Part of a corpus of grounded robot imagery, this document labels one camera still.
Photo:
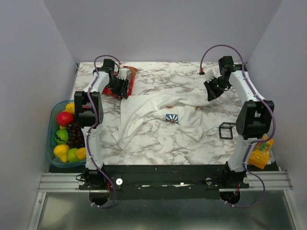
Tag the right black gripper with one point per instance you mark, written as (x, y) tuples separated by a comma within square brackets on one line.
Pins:
[(212, 94)]

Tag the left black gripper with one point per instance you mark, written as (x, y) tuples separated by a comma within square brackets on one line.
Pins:
[(123, 89)]

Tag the white garment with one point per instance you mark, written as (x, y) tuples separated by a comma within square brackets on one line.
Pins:
[(180, 109)]

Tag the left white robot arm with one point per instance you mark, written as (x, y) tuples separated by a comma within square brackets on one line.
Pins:
[(108, 73)]

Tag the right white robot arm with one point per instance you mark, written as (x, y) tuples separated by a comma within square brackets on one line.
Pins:
[(253, 121)]

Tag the red snack bag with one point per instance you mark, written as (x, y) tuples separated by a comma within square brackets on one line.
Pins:
[(130, 78)]

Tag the yellow toy lemon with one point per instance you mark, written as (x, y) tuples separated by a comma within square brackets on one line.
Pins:
[(70, 108)]

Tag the red toy apple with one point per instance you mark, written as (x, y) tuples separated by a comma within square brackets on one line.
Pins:
[(64, 118)]

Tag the purple toy grapes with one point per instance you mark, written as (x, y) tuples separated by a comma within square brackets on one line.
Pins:
[(76, 138)]

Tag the orange toy fruit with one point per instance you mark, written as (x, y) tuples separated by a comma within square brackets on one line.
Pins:
[(81, 153)]

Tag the green toy watermelon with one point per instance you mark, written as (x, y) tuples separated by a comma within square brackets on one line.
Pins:
[(62, 136)]

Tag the yellow candy bag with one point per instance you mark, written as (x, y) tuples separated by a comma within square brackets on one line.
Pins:
[(261, 154)]

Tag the green toy lime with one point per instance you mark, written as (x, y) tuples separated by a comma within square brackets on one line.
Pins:
[(72, 155)]

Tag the yellow toy pear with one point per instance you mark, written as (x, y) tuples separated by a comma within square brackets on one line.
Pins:
[(61, 151)]

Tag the teal plastic fruit bowl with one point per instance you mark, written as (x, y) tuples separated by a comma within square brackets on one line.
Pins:
[(53, 127)]

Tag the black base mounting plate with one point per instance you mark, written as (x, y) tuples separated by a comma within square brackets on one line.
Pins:
[(125, 178)]

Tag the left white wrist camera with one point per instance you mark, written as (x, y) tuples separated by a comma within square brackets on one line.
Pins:
[(123, 73)]

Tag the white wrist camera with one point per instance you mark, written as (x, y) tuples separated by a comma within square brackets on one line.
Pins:
[(123, 73), (208, 74)]

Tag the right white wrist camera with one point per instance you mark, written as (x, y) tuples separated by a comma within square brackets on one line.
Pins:
[(208, 74)]

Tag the black square frame box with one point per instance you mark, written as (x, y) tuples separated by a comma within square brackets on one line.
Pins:
[(226, 130)]

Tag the aluminium rail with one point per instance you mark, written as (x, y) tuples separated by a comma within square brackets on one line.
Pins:
[(66, 183)]

